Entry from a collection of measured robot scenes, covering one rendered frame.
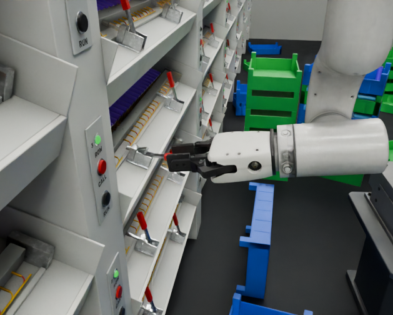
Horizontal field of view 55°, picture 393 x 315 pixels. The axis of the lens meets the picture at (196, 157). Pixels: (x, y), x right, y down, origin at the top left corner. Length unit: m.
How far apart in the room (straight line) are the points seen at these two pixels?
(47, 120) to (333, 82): 0.44
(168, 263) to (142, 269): 0.29
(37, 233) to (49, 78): 0.19
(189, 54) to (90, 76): 0.65
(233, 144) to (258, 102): 0.93
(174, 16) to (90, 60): 0.45
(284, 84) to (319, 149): 0.94
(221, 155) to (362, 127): 0.21
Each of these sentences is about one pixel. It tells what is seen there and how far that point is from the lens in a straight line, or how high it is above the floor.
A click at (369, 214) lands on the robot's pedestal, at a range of 1.07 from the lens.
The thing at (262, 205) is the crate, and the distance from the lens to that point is 1.16.
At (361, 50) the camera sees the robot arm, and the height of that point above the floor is 0.76.
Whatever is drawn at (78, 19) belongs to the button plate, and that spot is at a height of 0.81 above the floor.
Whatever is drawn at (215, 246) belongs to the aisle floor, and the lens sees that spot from 1.31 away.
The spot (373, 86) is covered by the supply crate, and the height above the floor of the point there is 0.43.
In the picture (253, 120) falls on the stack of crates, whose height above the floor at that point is 0.27.
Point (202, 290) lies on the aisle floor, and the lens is 1.17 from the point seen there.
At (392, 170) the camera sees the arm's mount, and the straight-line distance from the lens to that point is 1.06.
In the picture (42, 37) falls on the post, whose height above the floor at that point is 0.80.
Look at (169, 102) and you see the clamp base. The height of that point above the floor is 0.56.
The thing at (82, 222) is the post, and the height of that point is 0.61.
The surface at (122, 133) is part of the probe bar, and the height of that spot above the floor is 0.58.
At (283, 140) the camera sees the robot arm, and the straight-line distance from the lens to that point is 0.58.
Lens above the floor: 0.86
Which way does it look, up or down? 28 degrees down
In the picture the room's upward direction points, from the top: straight up
